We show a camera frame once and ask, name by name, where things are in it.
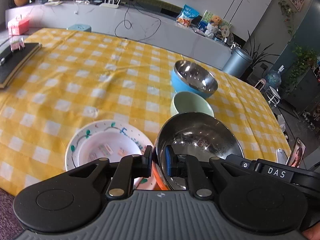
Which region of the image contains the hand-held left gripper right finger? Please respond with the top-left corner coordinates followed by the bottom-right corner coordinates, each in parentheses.
top-left (165, 145), bottom-right (241, 198)

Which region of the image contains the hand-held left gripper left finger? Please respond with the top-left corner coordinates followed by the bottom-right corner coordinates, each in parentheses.
top-left (67, 145), bottom-right (153, 198)

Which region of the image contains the orange steel bowl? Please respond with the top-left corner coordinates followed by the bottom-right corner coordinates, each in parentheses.
top-left (153, 112), bottom-right (244, 192)

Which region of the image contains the small white plate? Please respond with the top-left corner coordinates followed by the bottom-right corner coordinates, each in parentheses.
top-left (75, 131), bottom-right (144, 167)

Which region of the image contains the fruit print white plate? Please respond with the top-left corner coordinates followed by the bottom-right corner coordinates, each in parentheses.
top-left (65, 119), bottom-right (157, 190)

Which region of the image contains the person's right hand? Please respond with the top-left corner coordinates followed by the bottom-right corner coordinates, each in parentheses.
top-left (302, 226), bottom-right (320, 240)

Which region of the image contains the white phone stand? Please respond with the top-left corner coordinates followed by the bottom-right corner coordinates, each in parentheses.
top-left (276, 149), bottom-right (293, 165)

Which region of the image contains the smartphone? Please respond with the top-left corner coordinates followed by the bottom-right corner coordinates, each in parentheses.
top-left (287, 137), bottom-right (306, 168)

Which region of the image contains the white tissue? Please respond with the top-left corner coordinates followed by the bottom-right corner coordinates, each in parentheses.
top-left (276, 114), bottom-right (287, 130)

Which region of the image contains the green ceramic bowl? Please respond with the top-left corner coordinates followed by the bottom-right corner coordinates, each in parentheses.
top-left (170, 91), bottom-right (215, 117)

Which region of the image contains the white round stool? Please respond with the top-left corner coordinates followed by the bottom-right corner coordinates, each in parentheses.
top-left (265, 85), bottom-right (282, 109)

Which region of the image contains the blue steel bowl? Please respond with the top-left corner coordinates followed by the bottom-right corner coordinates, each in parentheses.
top-left (171, 60), bottom-right (218, 99)

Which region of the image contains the dark cabinet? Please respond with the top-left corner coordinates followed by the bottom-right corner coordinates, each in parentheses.
top-left (285, 69), bottom-right (320, 115)

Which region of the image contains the pink small heater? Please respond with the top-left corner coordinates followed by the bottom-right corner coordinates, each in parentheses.
top-left (254, 79), bottom-right (267, 92)

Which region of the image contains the water jug with pump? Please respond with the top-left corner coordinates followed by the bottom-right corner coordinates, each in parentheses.
top-left (264, 65), bottom-right (285, 92)

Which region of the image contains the yellow checkered tablecloth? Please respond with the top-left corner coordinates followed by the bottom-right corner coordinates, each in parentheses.
top-left (0, 27), bottom-right (295, 198)

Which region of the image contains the leafy green plant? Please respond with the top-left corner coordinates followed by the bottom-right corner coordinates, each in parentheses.
top-left (282, 45), bottom-right (318, 95)

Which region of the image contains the grey round trash can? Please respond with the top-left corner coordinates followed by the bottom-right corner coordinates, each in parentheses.
top-left (221, 48), bottom-right (253, 79)

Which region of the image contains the potted long-leaf plant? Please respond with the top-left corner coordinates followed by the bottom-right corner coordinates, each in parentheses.
top-left (244, 30), bottom-right (280, 80)

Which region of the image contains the teddy bear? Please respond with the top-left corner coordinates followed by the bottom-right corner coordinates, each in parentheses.
top-left (205, 15), bottom-right (223, 37)

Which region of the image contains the blue snack bag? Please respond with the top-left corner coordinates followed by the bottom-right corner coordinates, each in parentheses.
top-left (177, 4), bottom-right (200, 27)

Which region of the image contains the green picture board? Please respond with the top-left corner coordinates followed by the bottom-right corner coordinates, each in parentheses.
top-left (197, 10), bottom-right (232, 30)

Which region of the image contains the teal stool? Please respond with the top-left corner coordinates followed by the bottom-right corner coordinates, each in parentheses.
top-left (67, 24), bottom-right (92, 32)

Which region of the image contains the white marble console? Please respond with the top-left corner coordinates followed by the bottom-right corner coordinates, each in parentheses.
top-left (5, 0), bottom-right (233, 69)

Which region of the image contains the purple fuzzy cloth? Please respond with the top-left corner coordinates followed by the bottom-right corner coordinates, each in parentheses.
top-left (0, 187), bottom-right (25, 240)

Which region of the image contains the black notebook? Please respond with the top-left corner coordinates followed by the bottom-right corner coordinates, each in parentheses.
top-left (0, 42), bottom-right (42, 89)

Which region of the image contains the hanging vine plant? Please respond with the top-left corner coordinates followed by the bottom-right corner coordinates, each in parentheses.
top-left (278, 0), bottom-right (295, 37)

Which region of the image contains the pink clip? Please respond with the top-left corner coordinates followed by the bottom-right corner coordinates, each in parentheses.
top-left (9, 37), bottom-right (25, 52)

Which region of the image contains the slim black case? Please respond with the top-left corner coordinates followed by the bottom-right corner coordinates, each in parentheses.
top-left (0, 51), bottom-right (13, 67)

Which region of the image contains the red box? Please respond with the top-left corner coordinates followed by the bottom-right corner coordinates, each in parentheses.
top-left (7, 16), bottom-right (32, 36)

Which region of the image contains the black cable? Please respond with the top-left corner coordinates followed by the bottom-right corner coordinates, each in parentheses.
top-left (114, 5), bottom-right (162, 42)

